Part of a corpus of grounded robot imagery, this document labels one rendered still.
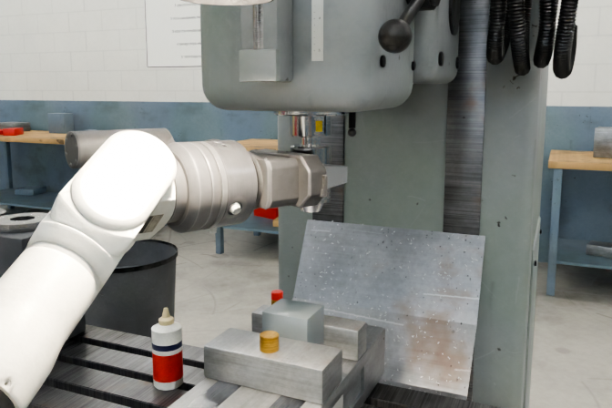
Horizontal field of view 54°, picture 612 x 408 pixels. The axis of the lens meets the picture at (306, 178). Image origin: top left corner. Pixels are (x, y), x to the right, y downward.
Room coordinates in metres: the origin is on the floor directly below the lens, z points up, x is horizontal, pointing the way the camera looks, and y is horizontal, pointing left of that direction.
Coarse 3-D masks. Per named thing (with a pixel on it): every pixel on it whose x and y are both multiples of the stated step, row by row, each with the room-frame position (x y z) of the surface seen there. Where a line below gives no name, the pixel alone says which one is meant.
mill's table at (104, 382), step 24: (96, 336) 0.93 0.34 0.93; (120, 336) 0.93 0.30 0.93; (144, 336) 0.93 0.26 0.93; (72, 360) 0.85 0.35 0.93; (96, 360) 0.84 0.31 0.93; (120, 360) 0.84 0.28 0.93; (144, 360) 0.84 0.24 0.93; (192, 360) 0.84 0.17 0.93; (48, 384) 0.78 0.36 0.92; (72, 384) 0.77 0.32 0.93; (96, 384) 0.77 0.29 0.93; (120, 384) 0.77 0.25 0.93; (144, 384) 0.77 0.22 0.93; (192, 384) 0.77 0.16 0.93; (384, 384) 0.77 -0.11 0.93
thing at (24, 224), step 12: (0, 216) 0.94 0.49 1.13; (12, 216) 0.93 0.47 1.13; (24, 216) 0.93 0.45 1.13; (36, 216) 0.93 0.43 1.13; (0, 228) 0.87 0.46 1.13; (12, 228) 0.87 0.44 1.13; (24, 228) 0.88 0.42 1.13; (0, 240) 0.85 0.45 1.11; (12, 240) 0.84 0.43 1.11; (24, 240) 0.84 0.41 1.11; (0, 252) 0.85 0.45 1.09; (12, 252) 0.84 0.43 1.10; (0, 264) 0.85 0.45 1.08; (0, 276) 0.85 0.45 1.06; (84, 324) 0.94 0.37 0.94; (72, 336) 0.92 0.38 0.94
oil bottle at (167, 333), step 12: (168, 312) 0.77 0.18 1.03; (156, 324) 0.77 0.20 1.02; (168, 324) 0.76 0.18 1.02; (180, 324) 0.78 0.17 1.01; (156, 336) 0.75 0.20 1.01; (168, 336) 0.75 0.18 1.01; (180, 336) 0.76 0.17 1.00; (156, 348) 0.75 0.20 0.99; (168, 348) 0.75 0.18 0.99; (180, 348) 0.76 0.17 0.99; (156, 360) 0.75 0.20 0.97; (168, 360) 0.75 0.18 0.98; (180, 360) 0.76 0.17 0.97; (156, 372) 0.75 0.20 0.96; (168, 372) 0.75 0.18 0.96; (180, 372) 0.76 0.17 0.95; (156, 384) 0.75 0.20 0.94; (168, 384) 0.75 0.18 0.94; (180, 384) 0.76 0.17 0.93
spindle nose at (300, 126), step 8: (296, 120) 0.67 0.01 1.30; (304, 120) 0.66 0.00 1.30; (312, 120) 0.66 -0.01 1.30; (320, 120) 0.67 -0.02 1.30; (328, 120) 0.67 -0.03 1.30; (296, 128) 0.67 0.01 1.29; (304, 128) 0.66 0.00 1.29; (312, 128) 0.66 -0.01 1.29; (328, 128) 0.67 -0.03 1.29; (296, 136) 0.67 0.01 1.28; (304, 136) 0.66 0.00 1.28; (312, 136) 0.66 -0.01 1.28; (320, 136) 0.67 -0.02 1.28; (328, 136) 0.68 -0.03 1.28
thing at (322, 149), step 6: (294, 144) 0.70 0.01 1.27; (300, 144) 0.70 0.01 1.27; (324, 144) 0.70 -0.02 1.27; (294, 150) 0.67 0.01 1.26; (300, 150) 0.67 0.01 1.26; (306, 150) 0.66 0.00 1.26; (312, 150) 0.66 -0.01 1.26; (318, 150) 0.67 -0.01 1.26; (324, 150) 0.67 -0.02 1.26; (330, 150) 0.68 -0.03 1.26
